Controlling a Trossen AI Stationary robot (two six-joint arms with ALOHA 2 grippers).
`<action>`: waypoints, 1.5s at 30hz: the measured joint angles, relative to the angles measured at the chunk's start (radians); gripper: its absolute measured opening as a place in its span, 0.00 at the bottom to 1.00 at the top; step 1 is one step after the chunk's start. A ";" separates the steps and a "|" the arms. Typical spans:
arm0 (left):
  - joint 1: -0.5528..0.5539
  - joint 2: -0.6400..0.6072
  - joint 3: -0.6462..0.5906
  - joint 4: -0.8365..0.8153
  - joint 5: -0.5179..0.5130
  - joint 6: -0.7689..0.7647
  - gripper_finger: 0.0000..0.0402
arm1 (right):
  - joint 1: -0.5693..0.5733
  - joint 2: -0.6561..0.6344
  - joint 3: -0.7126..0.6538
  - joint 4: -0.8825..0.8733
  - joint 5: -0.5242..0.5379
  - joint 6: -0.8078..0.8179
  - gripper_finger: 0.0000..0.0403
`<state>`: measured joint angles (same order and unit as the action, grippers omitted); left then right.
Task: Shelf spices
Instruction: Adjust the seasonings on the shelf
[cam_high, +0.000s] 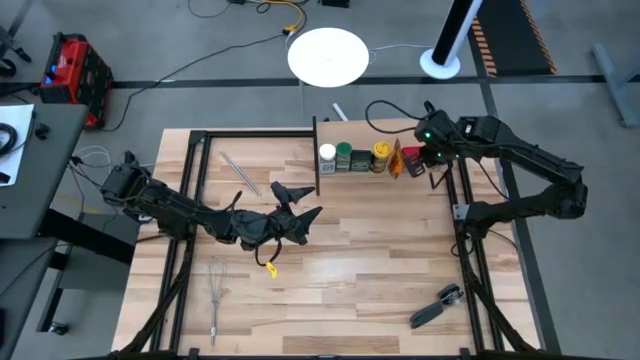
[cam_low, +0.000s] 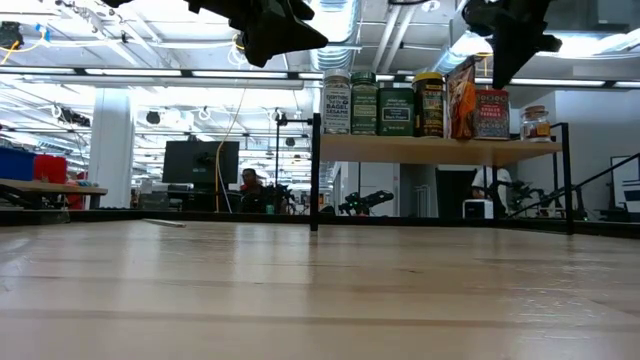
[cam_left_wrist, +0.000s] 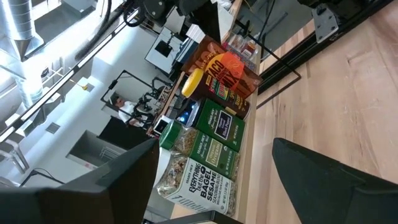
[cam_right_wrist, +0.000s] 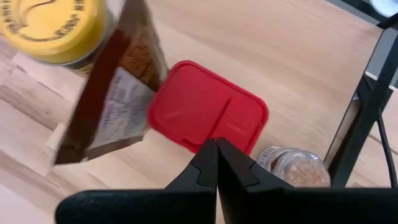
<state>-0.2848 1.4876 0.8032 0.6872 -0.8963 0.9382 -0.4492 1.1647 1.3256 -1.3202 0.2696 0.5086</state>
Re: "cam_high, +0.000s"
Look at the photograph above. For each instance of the black-lid green spice tin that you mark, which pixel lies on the black-lid green spice tin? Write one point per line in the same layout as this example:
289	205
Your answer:
361	160

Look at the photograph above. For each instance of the yellow-lid brown spice jar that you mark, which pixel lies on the yellow-lid brown spice jar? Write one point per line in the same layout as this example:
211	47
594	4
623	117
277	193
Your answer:
381	150

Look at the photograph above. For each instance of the small black knob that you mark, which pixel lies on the small black knob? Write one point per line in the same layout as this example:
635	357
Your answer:
42	131

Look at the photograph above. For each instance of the black floor box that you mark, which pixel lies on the black floor box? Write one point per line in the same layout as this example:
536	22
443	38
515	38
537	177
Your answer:
335	2

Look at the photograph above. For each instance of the silver metal tongs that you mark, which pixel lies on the silver metal tongs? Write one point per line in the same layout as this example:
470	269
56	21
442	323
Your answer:
240	172

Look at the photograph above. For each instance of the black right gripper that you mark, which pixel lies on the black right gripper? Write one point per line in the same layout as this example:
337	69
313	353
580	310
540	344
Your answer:
435	140

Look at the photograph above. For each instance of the grey desk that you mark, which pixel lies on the grey desk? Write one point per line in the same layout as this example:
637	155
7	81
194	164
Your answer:
45	165
20	280

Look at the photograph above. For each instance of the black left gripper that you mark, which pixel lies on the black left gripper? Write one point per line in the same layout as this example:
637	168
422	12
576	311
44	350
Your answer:
287	220

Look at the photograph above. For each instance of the grey metal table leg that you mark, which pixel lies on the grey metal table leg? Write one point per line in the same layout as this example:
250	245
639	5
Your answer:
612	75

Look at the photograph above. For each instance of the black mat with orange stripes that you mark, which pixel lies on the black mat with orange stripes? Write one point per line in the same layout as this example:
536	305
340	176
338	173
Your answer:
515	40

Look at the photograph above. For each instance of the black metal table frame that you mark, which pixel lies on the black metal table frame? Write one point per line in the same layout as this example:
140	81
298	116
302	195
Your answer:
250	134

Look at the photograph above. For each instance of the red and black toolbox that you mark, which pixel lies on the red and black toolbox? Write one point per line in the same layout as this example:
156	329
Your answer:
75	70

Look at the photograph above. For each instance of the yellow tag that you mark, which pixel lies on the yellow tag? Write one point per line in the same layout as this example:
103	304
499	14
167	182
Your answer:
272	270

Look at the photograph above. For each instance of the white and black pillar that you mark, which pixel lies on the white and black pillar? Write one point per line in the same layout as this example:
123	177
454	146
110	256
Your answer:
429	66

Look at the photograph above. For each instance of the black can opener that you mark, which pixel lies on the black can opener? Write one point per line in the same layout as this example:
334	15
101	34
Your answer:
430	314

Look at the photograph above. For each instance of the grey metal mount plate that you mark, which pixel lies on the grey metal mount plate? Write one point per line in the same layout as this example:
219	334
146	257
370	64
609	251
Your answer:
460	211

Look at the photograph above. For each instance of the white round disc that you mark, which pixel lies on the white round disc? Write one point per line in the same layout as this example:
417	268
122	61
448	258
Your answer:
327	57

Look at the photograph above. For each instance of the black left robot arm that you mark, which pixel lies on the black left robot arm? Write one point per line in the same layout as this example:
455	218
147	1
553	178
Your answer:
170	210

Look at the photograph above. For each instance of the green-lid spice jar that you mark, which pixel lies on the green-lid spice jar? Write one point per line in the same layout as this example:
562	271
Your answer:
343	150

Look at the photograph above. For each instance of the black desk leg with caster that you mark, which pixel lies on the black desk leg with caster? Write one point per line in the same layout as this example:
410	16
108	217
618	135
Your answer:
60	328

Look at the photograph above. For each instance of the wooden shelf with black frame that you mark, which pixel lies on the wooden shelf with black frame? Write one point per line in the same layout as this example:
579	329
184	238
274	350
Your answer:
350	131

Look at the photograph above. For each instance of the red-lid smoked paprika tin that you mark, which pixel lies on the red-lid smoked paprika tin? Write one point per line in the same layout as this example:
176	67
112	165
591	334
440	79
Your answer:
412	161

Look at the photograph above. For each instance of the white-lid bagel seasoning jar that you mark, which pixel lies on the white-lid bagel seasoning jar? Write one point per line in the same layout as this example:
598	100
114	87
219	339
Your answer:
327	152

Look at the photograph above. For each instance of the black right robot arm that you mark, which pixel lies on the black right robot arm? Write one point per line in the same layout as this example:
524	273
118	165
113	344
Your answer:
540	160

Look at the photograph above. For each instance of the office chair base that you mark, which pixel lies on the office chair base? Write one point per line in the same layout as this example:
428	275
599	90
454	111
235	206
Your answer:
7	68

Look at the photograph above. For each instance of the white paper sheet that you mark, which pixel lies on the white paper sheet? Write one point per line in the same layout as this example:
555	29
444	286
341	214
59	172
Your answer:
20	117

